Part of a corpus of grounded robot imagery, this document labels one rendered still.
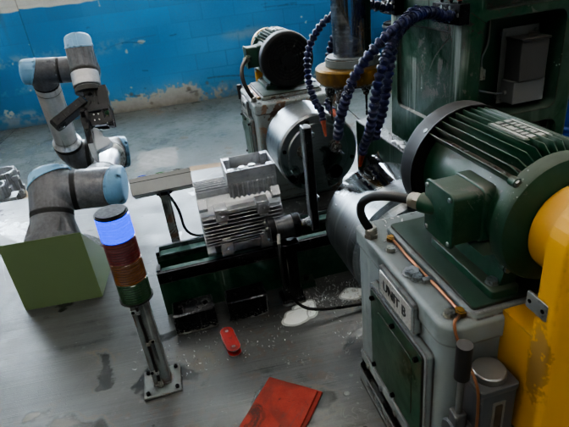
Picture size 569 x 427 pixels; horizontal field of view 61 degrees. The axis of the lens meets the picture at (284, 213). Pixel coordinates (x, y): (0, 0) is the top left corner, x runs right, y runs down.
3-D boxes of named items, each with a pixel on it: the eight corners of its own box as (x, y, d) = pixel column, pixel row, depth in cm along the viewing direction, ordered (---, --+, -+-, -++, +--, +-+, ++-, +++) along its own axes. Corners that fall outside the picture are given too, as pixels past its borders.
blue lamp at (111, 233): (135, 225, 91) (129, 204, 89) (135, 241, 86) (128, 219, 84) (102, 232, 90) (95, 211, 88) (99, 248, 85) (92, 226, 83)
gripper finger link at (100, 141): (113, 157, 135) (106, 124, 135) (91, 161, 134) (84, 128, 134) (115, 158, 138) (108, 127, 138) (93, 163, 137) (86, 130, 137)
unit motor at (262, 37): (297, 125, 205) (287, 19, 185) (323, 150, 176) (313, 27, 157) (238, 136, 200) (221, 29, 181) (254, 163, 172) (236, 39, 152)
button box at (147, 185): (194, 187, 145) (190, 169, 145) (193, 184, 138) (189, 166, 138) (135, 199, 142) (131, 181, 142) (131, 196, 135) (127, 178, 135)
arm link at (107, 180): (74, 216, 137) (91, 166, 186) (129, 209, 141) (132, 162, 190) (66, 175, 133) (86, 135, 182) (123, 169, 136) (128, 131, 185)
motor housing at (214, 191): (272, 219, 140) (263, 157, 131) (289, 251, 123) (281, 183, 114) (203, 234, 136) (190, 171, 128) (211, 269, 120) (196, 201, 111)
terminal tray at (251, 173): (268, 174, 129) (265, 149, 126) (278, 191, 120) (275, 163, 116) (224, 184, 127) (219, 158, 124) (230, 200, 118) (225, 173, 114)
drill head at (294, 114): (325, 151, 184) (320, 84, 172) (363, 187, 152) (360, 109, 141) (261, 163, 180) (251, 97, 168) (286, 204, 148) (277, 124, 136)
